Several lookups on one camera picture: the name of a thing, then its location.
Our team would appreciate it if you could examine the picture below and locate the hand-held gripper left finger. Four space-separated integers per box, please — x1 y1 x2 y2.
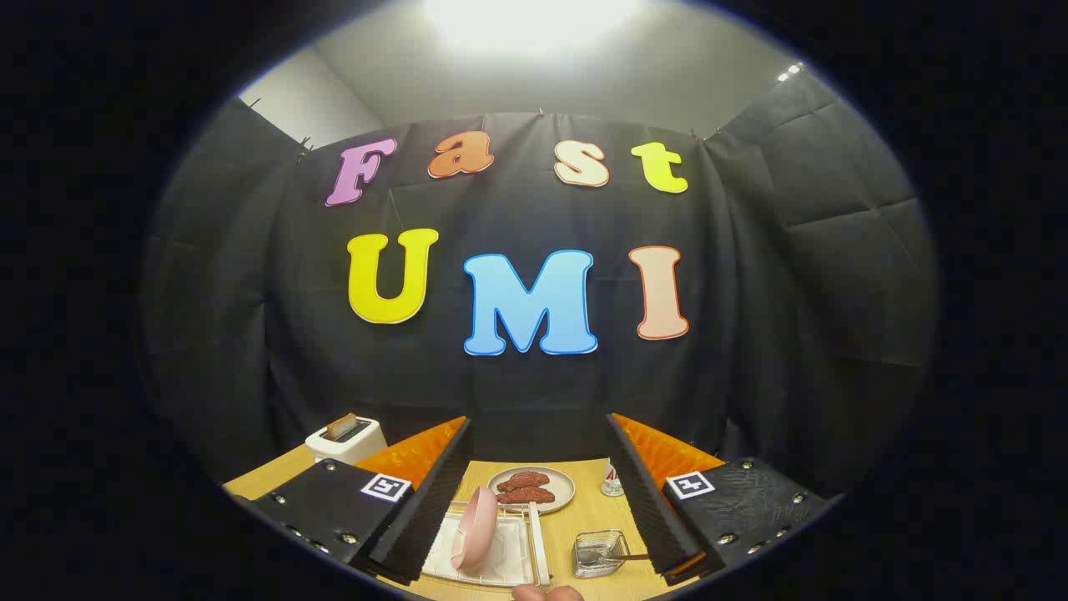
250 416 474 585

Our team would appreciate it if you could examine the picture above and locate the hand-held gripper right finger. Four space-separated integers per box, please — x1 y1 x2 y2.
607 413 835 585

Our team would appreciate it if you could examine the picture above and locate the pink plate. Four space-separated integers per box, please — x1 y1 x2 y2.
451 486 499 571

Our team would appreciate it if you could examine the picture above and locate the clear square basket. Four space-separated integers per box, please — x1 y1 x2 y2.
572 530 631 578

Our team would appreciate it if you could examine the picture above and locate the white wire dish rack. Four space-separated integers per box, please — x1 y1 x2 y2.
421 499 552 588

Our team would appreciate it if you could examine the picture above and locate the grey plate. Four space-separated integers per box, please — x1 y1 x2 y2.
487 466 577 514

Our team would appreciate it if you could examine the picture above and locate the white toaster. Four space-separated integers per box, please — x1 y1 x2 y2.
305 415 387 465

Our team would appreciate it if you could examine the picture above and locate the black backdrop cloth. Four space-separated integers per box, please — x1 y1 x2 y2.
142 71 940 502

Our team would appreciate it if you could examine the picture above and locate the bright ceiling light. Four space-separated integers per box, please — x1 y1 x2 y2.
426 0 643 53

